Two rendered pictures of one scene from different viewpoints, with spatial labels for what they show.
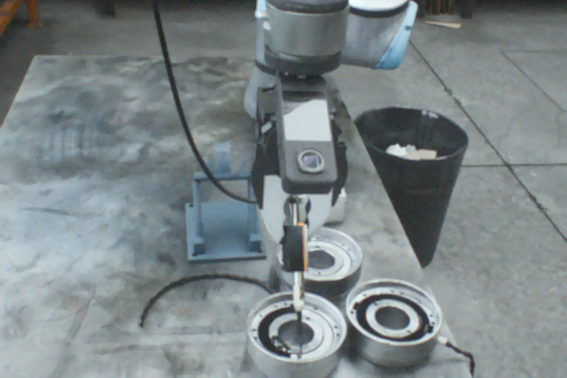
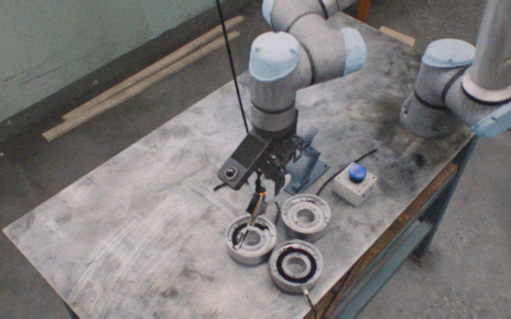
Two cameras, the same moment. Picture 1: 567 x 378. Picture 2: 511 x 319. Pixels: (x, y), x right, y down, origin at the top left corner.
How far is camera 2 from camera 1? 0.67 m
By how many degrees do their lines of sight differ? 42
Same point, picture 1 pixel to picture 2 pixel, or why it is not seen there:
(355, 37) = (460, 105)
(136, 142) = (321, 95)
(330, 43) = (267, 126)
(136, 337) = (208, 192)
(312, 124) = (247, 156)
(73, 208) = not seen: hidden behind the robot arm
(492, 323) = not seen: outside the picture
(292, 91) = (252, 136)
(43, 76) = not seen: hidden behind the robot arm
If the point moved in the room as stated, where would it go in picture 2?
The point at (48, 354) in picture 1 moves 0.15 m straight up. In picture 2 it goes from (176, 176) to (169, 131)
